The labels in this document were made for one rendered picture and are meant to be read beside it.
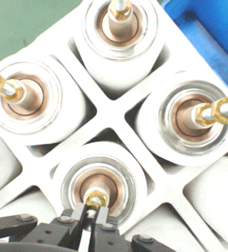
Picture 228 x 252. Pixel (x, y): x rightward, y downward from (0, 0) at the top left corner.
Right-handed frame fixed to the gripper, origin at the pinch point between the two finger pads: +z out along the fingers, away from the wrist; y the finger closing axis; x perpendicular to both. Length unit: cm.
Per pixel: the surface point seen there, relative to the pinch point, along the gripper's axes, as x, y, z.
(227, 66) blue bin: 23.0, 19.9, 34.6
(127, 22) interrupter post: 15.9, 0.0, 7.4
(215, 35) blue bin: 28.1, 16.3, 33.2
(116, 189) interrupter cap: 0.7, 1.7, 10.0
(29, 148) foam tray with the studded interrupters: 2.4, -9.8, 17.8
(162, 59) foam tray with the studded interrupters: 17.9, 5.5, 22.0
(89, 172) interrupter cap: 1.9, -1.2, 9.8
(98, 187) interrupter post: 1.2, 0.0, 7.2
